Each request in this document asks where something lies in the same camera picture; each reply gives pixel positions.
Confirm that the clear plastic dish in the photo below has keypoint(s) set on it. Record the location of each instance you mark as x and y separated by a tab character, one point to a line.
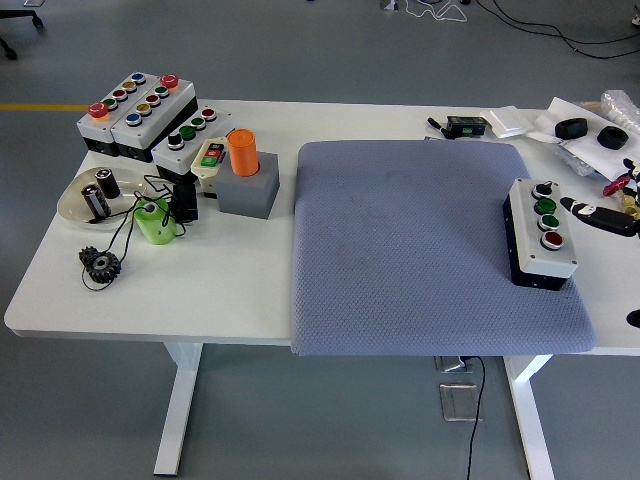
75	205

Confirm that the black metal gear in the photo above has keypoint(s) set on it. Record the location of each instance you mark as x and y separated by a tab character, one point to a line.
102	267

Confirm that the small black device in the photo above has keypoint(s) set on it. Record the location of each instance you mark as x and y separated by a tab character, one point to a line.
186	202

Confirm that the grey-blue textured mat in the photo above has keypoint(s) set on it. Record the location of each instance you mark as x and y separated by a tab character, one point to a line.
400	250

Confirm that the silver floor socket box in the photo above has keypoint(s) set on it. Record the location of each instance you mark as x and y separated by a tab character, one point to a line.
450	364

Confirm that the bubble wrap bag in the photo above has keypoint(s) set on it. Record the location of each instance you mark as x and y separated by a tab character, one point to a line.
620	102

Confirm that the white table leg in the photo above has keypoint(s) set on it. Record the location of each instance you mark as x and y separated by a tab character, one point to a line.
177	410
532	425

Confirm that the white paper sheet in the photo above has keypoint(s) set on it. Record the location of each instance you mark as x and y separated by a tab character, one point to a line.
560	112

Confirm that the green cylinder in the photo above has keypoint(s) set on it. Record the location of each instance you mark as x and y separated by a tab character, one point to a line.
155	225

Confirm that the black office chair base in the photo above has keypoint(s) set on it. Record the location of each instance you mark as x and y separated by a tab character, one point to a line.
10	50

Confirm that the orange cylinder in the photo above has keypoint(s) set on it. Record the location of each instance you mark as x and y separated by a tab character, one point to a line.
242	155

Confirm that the white flat box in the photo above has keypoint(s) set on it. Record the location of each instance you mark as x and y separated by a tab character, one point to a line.
507	122

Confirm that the black cylindrical capacitor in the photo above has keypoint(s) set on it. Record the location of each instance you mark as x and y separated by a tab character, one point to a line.
109	185
96	202

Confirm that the four-button grey control box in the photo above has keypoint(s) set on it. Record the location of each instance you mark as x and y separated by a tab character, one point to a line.
547	250
165	155

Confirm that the clear plastic bag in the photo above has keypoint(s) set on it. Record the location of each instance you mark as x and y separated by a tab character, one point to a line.
575	160

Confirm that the grey block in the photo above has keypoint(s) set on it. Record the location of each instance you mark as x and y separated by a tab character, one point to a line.
250	197

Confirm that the five-button grey control box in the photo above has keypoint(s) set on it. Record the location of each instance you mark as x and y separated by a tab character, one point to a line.
150	127
95	127

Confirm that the silver floor plate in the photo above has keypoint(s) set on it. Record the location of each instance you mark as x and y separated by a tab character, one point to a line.
457	402

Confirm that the cream two-button pendant switch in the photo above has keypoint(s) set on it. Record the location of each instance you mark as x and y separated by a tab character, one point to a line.
200	167

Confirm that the black module with green connector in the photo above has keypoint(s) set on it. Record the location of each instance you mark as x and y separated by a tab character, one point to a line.
465	127

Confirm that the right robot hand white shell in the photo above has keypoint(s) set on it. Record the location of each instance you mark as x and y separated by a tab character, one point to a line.
605	217

